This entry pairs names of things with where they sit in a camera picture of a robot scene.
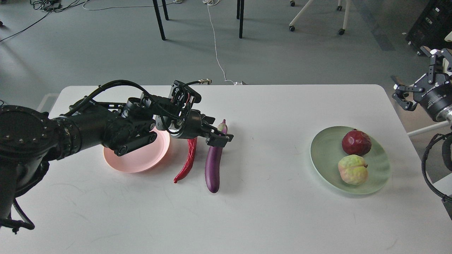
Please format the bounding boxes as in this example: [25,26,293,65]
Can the dark red pomegranate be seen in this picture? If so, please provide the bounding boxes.
[341,129,372,156]

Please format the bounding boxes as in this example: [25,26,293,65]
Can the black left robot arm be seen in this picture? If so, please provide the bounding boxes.
[0,79,233,233]

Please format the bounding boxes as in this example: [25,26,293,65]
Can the black table legs left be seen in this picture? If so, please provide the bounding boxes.
[152,0,169,41]

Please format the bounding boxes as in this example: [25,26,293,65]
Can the white floor cable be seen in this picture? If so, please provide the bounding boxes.
[203,0,243,85]

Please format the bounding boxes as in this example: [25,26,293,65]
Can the black table legs right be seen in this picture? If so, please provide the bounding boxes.
[236,0,244,39]

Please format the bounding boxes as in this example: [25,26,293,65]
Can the yellow green lumpy fruit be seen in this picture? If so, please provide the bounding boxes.
[338,155,368,185]

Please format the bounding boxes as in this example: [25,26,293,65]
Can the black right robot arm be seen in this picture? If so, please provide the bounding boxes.
[391,46,452,204]

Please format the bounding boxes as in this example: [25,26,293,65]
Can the green plate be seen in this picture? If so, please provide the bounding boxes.
[310,126,391,195]

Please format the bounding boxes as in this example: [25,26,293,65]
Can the pink plate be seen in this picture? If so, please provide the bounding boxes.
[103,130,171,173]

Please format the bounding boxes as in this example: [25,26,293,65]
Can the black equipment case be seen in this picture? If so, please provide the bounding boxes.
[405,0,452,56]

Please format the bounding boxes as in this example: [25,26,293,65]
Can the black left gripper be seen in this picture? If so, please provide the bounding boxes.
[155,110,234,147]

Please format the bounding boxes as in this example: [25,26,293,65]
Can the black table legs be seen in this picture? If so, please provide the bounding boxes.
[152,0,169,41]
[236,0,244,39]

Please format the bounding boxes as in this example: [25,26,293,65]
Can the white rolling chair base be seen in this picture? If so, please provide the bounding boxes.
[289,0,351,35]

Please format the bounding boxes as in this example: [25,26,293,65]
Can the purple eggplant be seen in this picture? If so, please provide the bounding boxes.
[205,119,228,193]

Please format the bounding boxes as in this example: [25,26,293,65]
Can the red chili pepper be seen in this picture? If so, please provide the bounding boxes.
[173,137,198,183]

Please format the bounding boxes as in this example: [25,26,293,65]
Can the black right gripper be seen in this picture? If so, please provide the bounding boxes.
[391,46,452,122]

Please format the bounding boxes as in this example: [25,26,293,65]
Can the black floor cables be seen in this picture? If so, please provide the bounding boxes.
[0,0,89,42]

